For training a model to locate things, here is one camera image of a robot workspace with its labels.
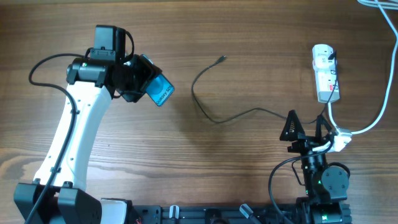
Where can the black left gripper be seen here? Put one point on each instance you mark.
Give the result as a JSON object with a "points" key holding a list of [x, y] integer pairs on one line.
{"points": [[148, 72]]}

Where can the blue Galaxy smartphone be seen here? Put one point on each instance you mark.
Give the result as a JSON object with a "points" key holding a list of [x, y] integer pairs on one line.
{"points": [[153, 82]]}

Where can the white power strip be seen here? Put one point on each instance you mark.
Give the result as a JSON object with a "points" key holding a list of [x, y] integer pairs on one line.
{"points": [[326, 84]]}

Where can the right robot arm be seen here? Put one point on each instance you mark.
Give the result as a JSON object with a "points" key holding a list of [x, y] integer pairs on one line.
{"points": [[326, 184]]}

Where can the white USB charger plug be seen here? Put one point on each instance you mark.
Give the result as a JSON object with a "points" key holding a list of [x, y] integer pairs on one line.
{"points": [[322, 63]]}

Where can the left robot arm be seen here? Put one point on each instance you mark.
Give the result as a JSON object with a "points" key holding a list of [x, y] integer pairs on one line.
{"points": [[105, 72]]}

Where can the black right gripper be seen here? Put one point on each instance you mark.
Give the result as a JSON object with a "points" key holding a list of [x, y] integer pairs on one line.
{"points": [[310, 142]]}

